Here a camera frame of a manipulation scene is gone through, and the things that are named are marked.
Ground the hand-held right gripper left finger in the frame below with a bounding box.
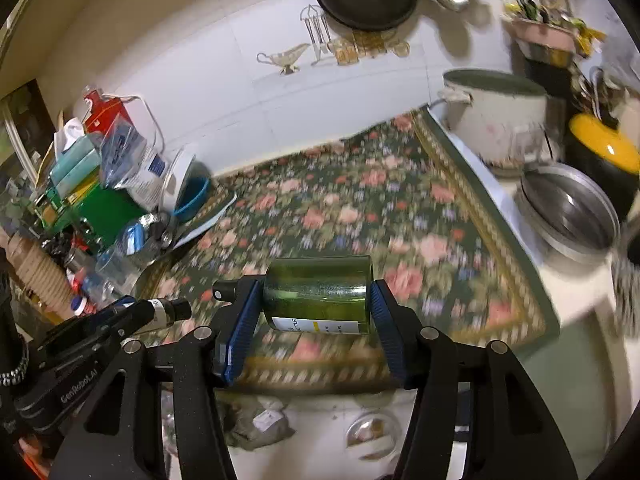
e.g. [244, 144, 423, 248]
[49, 277, 265, 480]

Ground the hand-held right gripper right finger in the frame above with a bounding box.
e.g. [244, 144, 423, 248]
[368, 279, 594, 480]

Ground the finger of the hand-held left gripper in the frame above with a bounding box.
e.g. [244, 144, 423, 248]
[41, 319, 147, 362]
[49, 299, 152, 344]

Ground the small white bottle black cap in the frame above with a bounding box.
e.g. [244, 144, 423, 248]
[134, 297, 192, 334]

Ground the green glass bottle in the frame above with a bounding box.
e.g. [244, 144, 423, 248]
[212, 254, 375, 337]

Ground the white waste bin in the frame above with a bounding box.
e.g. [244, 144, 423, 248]
[212, 387, 418, 480]

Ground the stack of paper cups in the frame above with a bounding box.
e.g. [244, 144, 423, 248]
[9, 231, 77, 322]

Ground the clear plastic water bottle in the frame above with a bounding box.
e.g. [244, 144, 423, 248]
[94, 211, 174, 302]

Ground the grey crumpled packet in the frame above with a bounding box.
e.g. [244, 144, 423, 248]
[224, 399, 297, 450]

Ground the green box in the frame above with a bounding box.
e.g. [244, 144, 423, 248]
[42, 184, 133, 247]

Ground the round metal lid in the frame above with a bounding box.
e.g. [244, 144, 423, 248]
[344, 411, 402, 462]

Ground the floral tablecloth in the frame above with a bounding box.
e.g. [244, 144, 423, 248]
[135, 110, 563, 396]

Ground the blue plastic container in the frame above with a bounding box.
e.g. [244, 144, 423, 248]
[174, 174, 212, 224]

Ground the white plastic container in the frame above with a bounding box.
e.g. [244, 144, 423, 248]
[157, 146, 200, 212]

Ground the teal tissue box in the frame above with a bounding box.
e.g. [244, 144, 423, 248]
[49, 116, 103, 192]

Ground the clear plastic bag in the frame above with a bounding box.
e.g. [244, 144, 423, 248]
[99, 109, 167, 202]

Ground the red carton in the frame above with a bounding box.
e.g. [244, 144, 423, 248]
[81, 89, 135, 135]

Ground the white cooking pot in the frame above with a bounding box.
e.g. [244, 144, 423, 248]
[439, 68, 550, 177]

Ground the black pot yellow lid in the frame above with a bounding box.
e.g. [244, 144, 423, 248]
[564, 111, 640, 222]

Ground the pink utensil basket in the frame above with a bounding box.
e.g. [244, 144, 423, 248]
[501, 0, 607, 67]

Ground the black and white beaded bracelet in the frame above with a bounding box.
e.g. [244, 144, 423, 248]
[0, 340, 30, 387]

